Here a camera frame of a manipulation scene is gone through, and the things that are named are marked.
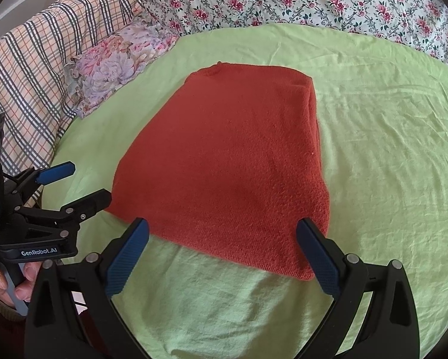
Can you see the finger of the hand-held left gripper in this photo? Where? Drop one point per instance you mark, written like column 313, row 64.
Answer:
column 55, row 172
column 91, row 202

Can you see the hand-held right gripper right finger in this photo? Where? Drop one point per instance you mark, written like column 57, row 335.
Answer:
column 319, row 258

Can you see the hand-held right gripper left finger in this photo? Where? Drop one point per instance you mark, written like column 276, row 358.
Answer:
column 128, row 258

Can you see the orange knit sweater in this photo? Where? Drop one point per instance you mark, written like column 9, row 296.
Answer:
column 227, row 157

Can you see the plaid blanket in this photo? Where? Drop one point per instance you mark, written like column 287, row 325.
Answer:
column 33, row 63

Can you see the light green bed sheet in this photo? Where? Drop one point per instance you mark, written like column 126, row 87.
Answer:
column 377, row 157

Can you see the floral pillow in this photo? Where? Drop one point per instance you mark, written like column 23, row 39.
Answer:
column 112, row 60

